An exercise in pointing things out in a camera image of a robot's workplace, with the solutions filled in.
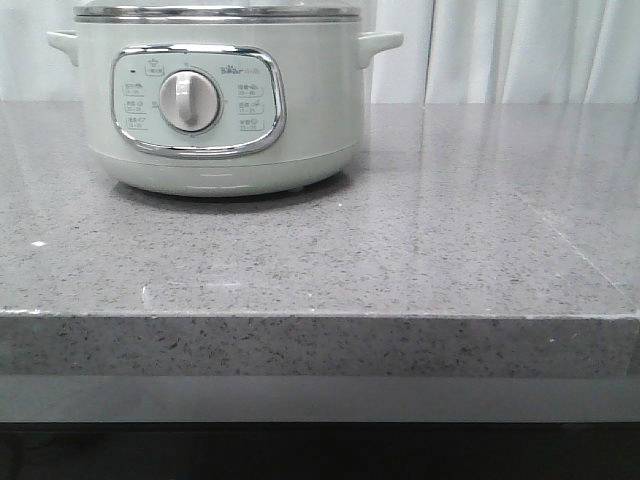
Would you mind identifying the glass pot lid steel rim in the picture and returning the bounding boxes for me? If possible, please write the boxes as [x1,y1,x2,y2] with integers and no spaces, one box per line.
[73,1,361,24]

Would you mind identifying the pale green electric cooking pot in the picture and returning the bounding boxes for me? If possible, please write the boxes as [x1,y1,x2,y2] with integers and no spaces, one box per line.
[46,8,404,197]

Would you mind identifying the white pleated curtain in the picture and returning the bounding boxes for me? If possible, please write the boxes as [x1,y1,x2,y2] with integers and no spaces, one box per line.
[1,1,639,104]

